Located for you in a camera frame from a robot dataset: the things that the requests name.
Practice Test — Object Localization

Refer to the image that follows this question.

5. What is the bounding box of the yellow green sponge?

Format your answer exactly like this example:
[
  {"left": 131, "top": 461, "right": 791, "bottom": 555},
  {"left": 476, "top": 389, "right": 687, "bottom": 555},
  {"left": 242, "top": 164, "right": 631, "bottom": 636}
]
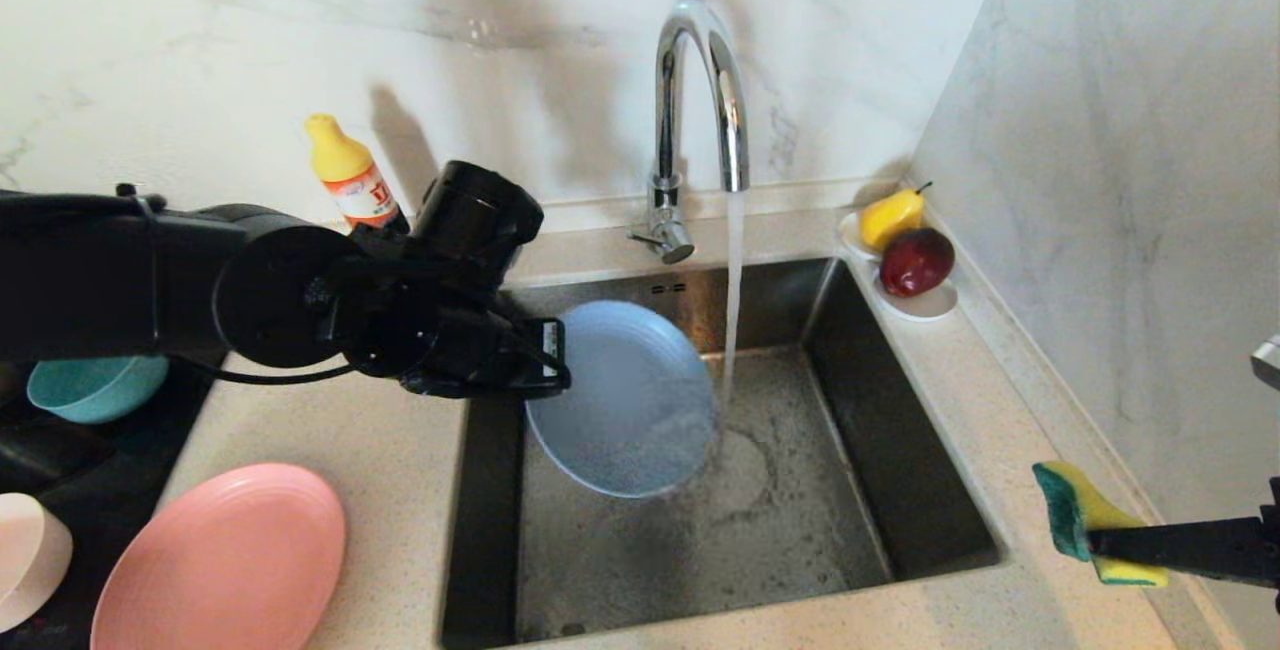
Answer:
[{"left": 1032, "top": 460, "right": 1170, "bottom": 589}]

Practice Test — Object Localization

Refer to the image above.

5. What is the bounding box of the blue plate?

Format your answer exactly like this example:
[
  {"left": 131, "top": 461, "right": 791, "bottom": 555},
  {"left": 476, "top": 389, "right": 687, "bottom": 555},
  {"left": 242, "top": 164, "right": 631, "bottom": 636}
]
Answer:
[{"left": 524, "top": 300, "right": 720, "bottom": 500}]

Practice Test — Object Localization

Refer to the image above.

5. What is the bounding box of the dish soap bottle yellow cap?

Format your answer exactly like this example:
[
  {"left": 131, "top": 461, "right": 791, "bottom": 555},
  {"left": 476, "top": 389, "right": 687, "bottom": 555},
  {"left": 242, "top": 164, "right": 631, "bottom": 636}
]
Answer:
[{"left": 305, "top": 113, "right": 412, "bottom": 237}]

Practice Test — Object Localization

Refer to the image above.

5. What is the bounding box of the chrome gooseneck faucet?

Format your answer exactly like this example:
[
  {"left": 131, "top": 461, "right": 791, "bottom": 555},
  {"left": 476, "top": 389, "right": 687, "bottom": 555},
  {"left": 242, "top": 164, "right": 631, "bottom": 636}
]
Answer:
[{"left": 627, "top": 0, "right": 751, "bottom": 266}]

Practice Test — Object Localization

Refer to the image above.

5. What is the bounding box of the teal bowl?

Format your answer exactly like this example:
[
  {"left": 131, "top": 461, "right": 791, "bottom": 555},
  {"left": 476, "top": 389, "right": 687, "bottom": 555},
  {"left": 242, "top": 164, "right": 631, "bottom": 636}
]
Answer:
[{"left": 27, "top": 354, "right": 172, "bottom": 426}]

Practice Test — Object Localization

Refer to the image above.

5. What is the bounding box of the small light pink plate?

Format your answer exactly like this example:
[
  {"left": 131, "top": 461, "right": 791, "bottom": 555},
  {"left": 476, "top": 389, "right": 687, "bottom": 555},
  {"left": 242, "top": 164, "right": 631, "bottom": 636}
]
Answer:
[{"left": 0, "top": 492, "right": 75, "bottom": 634}]

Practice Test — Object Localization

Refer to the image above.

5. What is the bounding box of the stainless steel sink basin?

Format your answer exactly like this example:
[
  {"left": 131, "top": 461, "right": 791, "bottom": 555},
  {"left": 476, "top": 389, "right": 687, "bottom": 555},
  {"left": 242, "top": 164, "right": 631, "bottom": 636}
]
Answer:
[{"left": 441, "top": 256, "right": 1004, "bottom": 649}]

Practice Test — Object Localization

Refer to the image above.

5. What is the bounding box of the small white fruit dish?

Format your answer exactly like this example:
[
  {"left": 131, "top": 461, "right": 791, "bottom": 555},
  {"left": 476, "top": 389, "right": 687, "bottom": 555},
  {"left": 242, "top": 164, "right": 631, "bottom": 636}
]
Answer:
[{"left": 838, "top": 212, "right": 959, "bottom": 322}]

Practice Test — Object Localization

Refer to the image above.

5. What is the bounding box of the black glass cooktop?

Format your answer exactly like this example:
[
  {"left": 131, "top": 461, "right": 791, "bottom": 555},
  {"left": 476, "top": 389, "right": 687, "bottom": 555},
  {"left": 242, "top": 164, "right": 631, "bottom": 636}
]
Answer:
[{"left": 0, "top": 355, "right": 226, "bottom": 650}]

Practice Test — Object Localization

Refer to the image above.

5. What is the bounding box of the dark red apple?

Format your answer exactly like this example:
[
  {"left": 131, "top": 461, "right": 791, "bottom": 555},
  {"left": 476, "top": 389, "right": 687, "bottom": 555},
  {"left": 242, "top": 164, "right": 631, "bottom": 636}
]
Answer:
[{"left": 879, "top": 228, "right": 956, "bottom": 299}]

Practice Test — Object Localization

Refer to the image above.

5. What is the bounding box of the yellow pear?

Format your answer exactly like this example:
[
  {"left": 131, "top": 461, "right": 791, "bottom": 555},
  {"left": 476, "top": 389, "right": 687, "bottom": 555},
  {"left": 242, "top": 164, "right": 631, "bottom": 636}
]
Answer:
[{"left": 859, "top": 183, "right": 932, "bottom": 252}]

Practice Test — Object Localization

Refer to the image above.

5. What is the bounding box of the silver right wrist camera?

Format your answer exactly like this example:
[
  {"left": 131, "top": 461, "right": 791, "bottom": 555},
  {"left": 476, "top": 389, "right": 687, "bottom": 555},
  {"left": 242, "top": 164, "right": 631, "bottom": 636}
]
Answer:
[{"left": 1250, "top": 333, "right": 1280, "bottom": 392}]

